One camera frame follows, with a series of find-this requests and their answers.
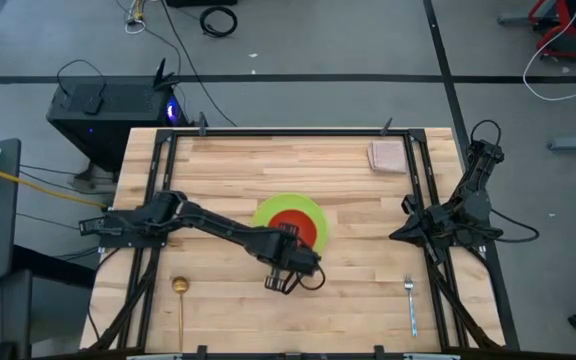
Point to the gold spoon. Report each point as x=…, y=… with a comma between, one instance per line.
x=180, y=285

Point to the black computer tower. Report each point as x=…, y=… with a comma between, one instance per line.
x=108, y=125

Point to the red and black cart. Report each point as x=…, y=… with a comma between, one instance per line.
x=568, y=47

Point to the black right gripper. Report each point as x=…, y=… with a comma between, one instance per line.
x=433, y=227

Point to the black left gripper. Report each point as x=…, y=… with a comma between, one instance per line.
x=300, y=260

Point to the black power brick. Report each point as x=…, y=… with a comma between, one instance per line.
x=93, y=226

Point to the grey metal leg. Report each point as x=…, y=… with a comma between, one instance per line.
x=515, y=19

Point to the silver fork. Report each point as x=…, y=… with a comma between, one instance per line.
x=411, y=305

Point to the small black box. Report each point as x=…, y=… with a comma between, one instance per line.
x=93, y=105

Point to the green plate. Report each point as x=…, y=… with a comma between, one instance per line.
x=278, y=202

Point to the black metal table frame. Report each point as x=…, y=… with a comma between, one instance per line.
x=288, y=133

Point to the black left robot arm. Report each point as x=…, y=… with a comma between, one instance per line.
x=208, y=220

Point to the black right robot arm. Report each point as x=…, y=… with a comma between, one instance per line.
x=473, y=200

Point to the red small plate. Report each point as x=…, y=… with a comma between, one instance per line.
x=308, y=222

